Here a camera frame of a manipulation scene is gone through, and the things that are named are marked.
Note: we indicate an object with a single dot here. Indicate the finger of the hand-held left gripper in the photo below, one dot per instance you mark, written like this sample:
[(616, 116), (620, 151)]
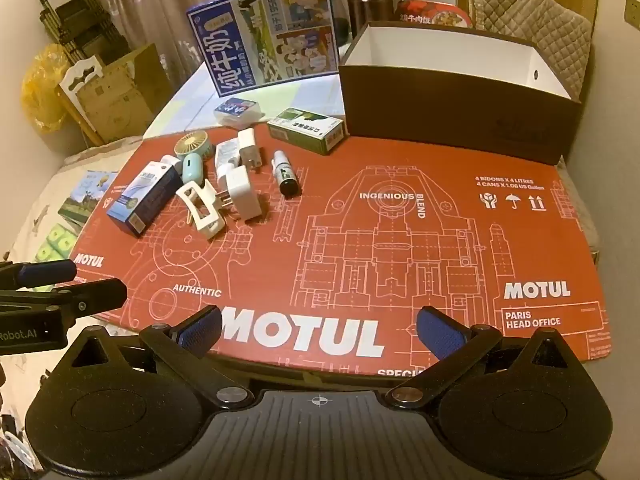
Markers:
[(95, 296), (45, 271)]

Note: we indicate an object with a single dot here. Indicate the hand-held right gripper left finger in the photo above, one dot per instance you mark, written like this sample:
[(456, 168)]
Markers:
[(202, 331)]

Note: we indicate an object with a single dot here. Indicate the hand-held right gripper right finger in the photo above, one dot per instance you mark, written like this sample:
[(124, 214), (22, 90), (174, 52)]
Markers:
[(440, 332)]

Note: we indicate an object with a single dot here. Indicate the large white charger plug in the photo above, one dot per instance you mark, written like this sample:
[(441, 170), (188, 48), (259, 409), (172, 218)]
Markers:
[(242, 190)]

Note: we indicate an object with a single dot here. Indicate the mint green small device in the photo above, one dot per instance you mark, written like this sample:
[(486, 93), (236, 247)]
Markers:
[(191, 167)]

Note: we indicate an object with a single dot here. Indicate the black white spray bottle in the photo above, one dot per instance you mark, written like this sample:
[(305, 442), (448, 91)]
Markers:
[(286, 180)]

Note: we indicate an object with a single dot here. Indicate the round cream ribbed lid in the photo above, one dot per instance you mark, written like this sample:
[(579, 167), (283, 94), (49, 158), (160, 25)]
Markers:
[(190, 144)]

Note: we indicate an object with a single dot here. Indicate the small white charger plug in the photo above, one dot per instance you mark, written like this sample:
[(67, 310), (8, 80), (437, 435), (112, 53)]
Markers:
[(247, 145)]

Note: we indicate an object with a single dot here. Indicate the brown cardboard storage box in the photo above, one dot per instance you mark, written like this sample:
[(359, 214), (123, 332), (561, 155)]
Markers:
[(450, 110)]

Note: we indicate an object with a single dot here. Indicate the blue label floss pick box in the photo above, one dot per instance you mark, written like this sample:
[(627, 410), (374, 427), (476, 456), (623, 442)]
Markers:
[(235, 110)]

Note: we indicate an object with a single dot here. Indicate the green cardboard box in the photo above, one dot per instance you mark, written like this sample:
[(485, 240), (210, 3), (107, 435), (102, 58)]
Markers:
[(305, 127)]

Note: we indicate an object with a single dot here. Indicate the green packets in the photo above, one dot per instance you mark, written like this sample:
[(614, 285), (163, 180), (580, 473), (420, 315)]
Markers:
[(57, 240)]

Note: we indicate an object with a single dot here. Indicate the landscape printed booklet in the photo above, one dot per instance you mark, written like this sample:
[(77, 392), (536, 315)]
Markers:
[(85, 195)]

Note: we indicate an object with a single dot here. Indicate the white hair clip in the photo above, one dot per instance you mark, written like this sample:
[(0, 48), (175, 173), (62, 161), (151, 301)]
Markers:
[(209, 224)]

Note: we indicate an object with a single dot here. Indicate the red printed cardboard mat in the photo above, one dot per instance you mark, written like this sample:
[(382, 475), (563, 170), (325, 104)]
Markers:
[(350, 270)]

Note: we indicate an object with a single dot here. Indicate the yellow plastic bag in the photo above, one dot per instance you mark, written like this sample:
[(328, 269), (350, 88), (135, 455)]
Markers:
[(42, 85)]

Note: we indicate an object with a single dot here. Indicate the brown cardboard pieces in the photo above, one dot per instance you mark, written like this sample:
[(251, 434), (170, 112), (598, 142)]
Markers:
[(125, 95)]

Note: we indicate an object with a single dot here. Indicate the pale printed table cloth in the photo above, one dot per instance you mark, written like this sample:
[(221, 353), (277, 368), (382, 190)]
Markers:
[(200, 105)]

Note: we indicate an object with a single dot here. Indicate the stack of wooden racks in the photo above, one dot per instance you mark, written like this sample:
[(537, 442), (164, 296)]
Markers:
[(75, 15)]

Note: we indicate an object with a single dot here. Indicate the beige curtain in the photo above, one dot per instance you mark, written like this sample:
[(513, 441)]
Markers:
[(150, 5)]

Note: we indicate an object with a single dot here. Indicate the blue milk carton box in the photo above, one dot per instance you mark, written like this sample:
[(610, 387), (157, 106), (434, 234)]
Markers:
[(260, 35)]

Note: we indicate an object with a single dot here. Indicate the beige quilted cover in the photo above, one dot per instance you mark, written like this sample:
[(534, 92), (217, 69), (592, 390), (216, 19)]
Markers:
[(550, 45)]

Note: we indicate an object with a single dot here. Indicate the red instant rice bowl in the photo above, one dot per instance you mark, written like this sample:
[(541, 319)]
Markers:
[(430, 12)]

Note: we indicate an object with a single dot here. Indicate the dark glass jar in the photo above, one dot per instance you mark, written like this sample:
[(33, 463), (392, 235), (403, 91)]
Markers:
[(342, 27)]

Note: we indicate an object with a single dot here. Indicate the brown metal thermos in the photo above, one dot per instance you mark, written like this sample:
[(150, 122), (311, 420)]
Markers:
[(367, 5)]

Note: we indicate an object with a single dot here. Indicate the beige wall socket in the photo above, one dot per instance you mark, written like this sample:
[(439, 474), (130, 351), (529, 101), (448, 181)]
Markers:
[(632, 12)]

